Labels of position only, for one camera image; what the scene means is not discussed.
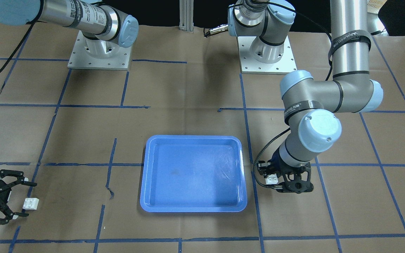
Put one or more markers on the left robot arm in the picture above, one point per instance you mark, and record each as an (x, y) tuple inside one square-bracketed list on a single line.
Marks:
[(310, 105)]

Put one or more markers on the white block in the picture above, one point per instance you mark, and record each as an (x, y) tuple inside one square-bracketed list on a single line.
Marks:
[(31, 203), (271, 179)]

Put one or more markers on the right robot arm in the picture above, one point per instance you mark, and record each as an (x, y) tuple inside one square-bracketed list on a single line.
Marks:
[(94, 20)]

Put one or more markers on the blue plastic tray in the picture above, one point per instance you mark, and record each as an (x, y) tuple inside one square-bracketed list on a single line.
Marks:
[(193, 174)]

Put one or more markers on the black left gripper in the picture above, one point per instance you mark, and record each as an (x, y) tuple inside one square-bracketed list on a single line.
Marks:
[(276, 159)]

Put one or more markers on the aluminium frame post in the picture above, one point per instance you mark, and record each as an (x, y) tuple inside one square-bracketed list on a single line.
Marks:
[(186, 15)]

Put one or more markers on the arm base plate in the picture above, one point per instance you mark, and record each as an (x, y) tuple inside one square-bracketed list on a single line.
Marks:
[(90, 53), (257, 57)]

